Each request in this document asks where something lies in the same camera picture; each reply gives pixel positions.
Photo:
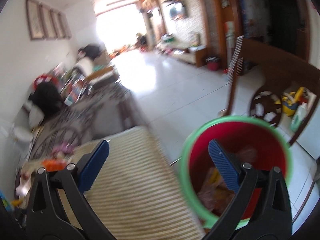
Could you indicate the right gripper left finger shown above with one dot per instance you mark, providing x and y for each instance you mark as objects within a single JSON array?
[{"x": 57, "y": 207}]

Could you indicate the black bag on table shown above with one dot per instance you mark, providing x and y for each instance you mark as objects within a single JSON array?
[{"x": 47, "y": 98}]

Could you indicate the low TV cabinet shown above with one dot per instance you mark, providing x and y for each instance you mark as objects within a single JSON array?
[{"x": 195, "y": 55}]

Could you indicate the framed wall picture set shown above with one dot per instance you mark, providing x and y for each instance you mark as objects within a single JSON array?
[{"x": 46, "y": 23}]

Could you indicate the dark wooden chair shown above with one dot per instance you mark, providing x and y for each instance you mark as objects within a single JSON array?
[{"x": 281, "y": 70}]

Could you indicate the red bin with green rim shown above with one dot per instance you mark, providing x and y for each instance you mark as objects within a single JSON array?
[{"x": 234, "y": 133}]

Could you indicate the yellow toy container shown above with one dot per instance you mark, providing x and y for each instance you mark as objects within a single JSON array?
[{"x": 291, "y": 101}]

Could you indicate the red waste basket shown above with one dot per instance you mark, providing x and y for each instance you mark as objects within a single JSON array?
[{"x": 213, "y": 63}]

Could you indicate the wall mounted television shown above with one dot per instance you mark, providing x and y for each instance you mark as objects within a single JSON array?
[{"x": 177, "y": 11}]

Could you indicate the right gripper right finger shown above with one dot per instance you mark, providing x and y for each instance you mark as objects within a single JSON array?
[{"x": 271, "y": 218}]

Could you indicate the green detergent bottle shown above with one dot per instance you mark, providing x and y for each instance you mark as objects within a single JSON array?
[{"x": 299, "y": 117}]

